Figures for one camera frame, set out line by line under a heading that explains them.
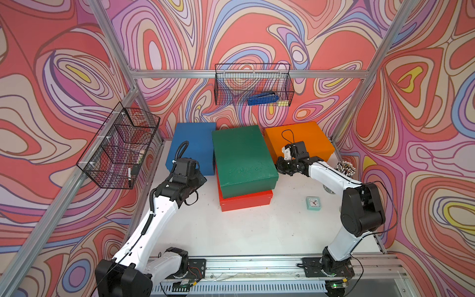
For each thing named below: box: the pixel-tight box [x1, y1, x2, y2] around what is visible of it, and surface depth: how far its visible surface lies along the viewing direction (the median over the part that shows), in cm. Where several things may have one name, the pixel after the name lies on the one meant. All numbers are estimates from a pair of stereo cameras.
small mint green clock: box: [305, 196, 321, 211], surface depth 92 cm
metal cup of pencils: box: [335, 160, 357, 179], surface depth 85 cm
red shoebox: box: [215, 164, 274, 213], surface depth 85 cm
